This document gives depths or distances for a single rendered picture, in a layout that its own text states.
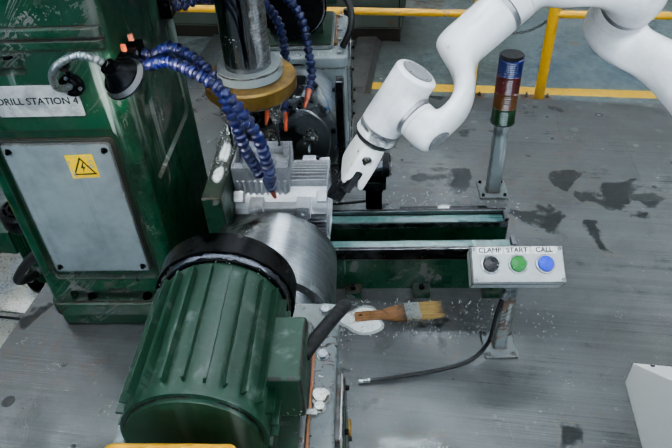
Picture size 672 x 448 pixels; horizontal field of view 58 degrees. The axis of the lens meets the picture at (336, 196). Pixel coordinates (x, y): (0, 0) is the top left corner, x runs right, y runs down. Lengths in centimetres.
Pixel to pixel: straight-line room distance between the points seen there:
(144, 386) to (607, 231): 131
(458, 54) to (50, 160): 76
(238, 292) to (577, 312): 94
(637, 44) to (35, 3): 105
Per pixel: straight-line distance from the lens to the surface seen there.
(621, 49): 131
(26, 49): 111
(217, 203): 122
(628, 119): 222
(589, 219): 175
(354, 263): 141
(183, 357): 68
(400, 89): 111
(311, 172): 131
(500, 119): 162
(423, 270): 144
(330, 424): 84
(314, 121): 151
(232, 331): 70
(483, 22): 118
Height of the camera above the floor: 188
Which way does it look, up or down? 38 degrees down
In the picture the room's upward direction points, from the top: 3 degrees counter-clockwise
